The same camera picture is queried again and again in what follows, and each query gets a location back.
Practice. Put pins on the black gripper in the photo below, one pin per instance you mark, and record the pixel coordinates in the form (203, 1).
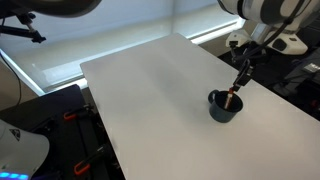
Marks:
(253, 53)

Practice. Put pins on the orange marker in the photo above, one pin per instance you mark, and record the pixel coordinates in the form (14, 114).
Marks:
(228, 100)

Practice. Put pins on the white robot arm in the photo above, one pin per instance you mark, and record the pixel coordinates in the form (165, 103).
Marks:
(266, 10)

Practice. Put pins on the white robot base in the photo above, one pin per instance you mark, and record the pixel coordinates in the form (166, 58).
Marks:
(23, 153)

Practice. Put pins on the dark blue mug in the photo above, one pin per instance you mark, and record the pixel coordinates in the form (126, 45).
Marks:
(220, 113)

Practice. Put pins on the grey office chair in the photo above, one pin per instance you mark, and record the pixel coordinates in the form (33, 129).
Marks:
(300, 75)

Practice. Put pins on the black perforated mounting board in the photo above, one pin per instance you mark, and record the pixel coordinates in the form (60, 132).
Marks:
(60, 140)

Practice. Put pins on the white wrist camera block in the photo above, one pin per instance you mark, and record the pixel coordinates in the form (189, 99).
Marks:
(236, 36)

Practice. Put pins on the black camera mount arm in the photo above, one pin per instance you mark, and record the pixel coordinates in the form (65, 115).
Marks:
(20, 31)

